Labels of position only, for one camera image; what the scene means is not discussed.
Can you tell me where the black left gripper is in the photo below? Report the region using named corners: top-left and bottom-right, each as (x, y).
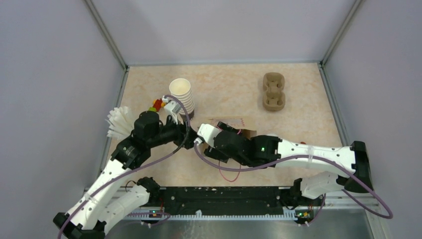
top-left (147, 112), bottom-right (200, 149)

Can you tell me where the cream Cakes paper bag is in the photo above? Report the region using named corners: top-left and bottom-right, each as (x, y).
top-left (199, 117), bottom-right (257, 169)

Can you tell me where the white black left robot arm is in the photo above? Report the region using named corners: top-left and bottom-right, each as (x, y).
top-left (53, 111), bottom-right (197, 239)

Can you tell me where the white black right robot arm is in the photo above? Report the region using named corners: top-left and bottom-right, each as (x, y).
top-left (197, 123), bottom-right (373, 205)

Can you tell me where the red green toy block figure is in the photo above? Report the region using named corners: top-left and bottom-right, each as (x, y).
top-left (148, 99), bottom-right (167, 113)

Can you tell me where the stack of white paper cups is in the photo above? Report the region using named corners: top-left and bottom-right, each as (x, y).
top-left (169, 78), bottom-right (195, 119)

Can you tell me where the brown pulp cup carrier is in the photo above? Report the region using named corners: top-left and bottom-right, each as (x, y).
top-left (262, 72), bottom-right (286, 112)

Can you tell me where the bundle of white paper straws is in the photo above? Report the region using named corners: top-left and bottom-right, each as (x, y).
top-left (106, 106), bottom-right (135, 140)

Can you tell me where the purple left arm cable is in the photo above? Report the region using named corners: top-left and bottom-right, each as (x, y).
top-left (56, 95), bottom-right (192, 239)

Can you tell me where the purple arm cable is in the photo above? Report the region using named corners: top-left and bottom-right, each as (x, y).
top-left (194, 138), bottom-right (394, 220)
top-left (56, 95), bottom-right (192, 239)

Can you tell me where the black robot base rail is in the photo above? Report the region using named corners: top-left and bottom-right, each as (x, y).
top-left (128, 176), bottom-right (327, 217)

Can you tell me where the grey slotted cable duct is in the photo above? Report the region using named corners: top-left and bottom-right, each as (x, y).
top-left (124, 210), bottom-right (298, 221)

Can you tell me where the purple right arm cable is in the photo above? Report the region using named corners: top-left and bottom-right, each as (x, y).
top-left (194, 138), bottom-right (394, 220)

